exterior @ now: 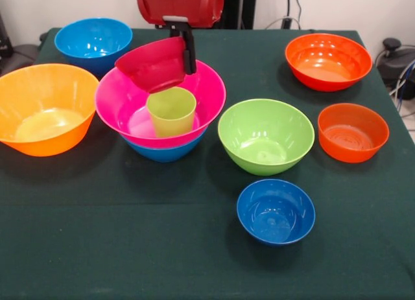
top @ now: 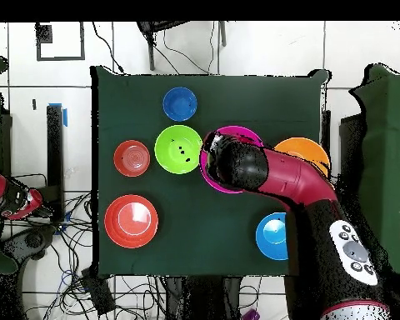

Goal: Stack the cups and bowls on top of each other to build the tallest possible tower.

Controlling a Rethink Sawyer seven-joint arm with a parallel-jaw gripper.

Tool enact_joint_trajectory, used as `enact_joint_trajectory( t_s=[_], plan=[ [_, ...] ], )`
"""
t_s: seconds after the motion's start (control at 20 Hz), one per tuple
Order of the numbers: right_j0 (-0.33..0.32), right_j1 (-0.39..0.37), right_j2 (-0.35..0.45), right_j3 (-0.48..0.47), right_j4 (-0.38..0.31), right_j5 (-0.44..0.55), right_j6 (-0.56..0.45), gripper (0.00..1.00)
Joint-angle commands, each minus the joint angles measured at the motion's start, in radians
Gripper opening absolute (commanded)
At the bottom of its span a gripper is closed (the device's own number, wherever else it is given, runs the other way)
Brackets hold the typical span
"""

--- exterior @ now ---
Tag lime green plastic bowl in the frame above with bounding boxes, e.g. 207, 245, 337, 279
217, 98, 316, 177

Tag light blue plastic bowl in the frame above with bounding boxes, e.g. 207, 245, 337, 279
120, 130, 207, 163
54, 17, 134, 77

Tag black round floor stand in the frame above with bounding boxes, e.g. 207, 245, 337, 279
375, 37, 415, 100

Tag small red-orange plastic bowl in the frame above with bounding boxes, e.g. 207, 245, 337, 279
317, 102, 390, 164

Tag black power plug cable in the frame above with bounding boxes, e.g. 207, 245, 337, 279
281, 0, 303, 30

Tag small crimson red bowl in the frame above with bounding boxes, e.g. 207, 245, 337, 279
114, 36, 187, 95

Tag large orange plastic bowl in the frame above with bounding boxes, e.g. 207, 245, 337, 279
0, 63, 100, 157

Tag small dark blue bowl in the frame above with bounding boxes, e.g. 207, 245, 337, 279
236, 178, 316, 248

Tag black pedestal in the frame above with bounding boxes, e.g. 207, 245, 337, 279
154, 0, 257, 30

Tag lime green plastic cup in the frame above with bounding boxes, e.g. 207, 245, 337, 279
146, 87, 198, 139

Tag large pink plastic bowl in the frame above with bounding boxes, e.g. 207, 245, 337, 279
93, 58, 227, 149

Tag wide red-orange plastic bowl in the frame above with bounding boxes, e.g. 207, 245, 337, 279
285, 32, 374, 93

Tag dark grey floor equipment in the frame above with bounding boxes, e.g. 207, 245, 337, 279
0, 13, 42, 79

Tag tangle of floor cables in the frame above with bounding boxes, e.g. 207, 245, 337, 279
388, 58, 415, 119

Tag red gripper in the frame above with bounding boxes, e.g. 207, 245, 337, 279
136, 0, 225, 76

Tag dark green tablecloth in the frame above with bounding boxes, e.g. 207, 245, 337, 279
0, 27, 415, 300

